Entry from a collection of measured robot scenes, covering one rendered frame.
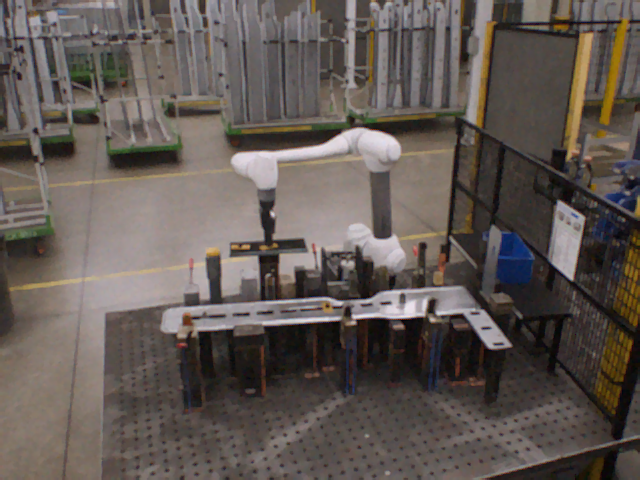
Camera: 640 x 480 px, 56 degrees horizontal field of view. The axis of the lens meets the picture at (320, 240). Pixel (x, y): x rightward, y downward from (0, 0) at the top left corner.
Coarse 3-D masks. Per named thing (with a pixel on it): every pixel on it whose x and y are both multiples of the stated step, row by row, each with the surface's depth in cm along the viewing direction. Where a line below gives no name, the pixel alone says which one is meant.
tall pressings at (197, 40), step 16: (176, 0) 1072; (192, 0) 1082; (208, 0) 1062; (224, 0) 1090; (240, 0) 1123; (176, 16) 1081; (192, 16) 1091; (208, 16) 1090; (176, 32) 1091; (192, 32) 1095; (176, 48) 1094; (192, 48) 1123; (224, 80) 1113; (224, 96) 1122
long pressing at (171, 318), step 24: (432, 288) 277; (456, 288) 278; (168, 312) 258; (192, 312) 258; (216, 312) 258; (240, 312) 258; (312, 312) 258; (336, 312) 258; (360, 312) 258; (384, 312) 258; (408, 312) 258; (456, 312) 259
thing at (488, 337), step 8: (464, 312) 258; (480, 312) 258; (472, 320) 252; (480, 320) 252; (488, 320) 252; (472, 328) 248; (480, 328) 246; (496, 328) 246; (480, 336) 241; (488, 336) 241; (496, 336) 241; (504, 336) 241; (488, 344) 235; (504, 344) 235
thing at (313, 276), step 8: (312, 272) 276; (312, 280) 273; (320, 280) 274; (312, 288) 275; (320, 288) 275; (312, 296) 276; (320, 296) 277; (320, 328) 285; (320, 336) 286; (320, 344) 287
